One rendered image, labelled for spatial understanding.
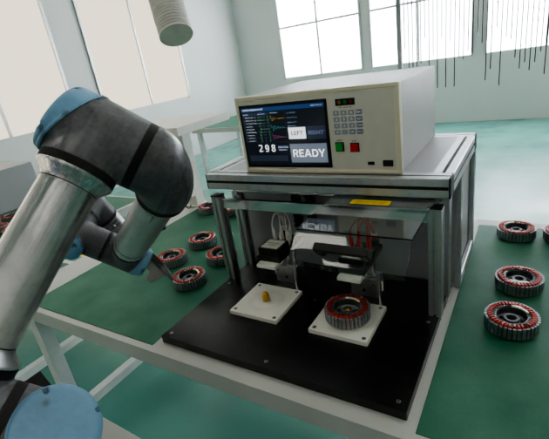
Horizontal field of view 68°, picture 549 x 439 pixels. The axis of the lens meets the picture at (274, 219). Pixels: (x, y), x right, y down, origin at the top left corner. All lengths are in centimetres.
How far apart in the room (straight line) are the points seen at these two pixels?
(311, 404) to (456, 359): 33
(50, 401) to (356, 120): 79
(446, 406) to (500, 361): 18
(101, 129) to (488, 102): 689
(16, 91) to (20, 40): 59
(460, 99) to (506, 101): 64
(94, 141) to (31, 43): 531
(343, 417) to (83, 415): 47
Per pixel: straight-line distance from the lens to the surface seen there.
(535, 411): 94
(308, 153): 106
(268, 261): 115
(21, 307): 65
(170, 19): 211
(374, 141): 99
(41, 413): 65
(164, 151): 66
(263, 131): 111
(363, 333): 101
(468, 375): 98
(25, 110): 576
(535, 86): 725
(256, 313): 112
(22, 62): 584
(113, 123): 66
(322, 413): 90
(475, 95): 730
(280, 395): 94
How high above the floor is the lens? 141
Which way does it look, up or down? 22 degrees down
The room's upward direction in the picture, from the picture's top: 9 degrees counter-clockwise
